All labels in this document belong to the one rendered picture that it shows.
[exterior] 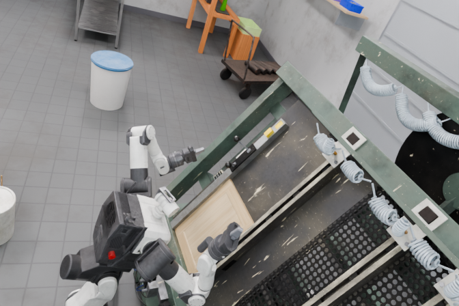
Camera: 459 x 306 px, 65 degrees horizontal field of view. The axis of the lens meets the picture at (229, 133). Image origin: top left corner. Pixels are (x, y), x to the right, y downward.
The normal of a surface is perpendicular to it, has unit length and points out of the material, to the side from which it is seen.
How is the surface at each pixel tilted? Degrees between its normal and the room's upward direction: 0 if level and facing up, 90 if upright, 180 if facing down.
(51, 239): 0
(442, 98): 90
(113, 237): 90
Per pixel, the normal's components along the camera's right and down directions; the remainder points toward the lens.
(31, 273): 0.30, -0.79
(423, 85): -0.88, -0.02
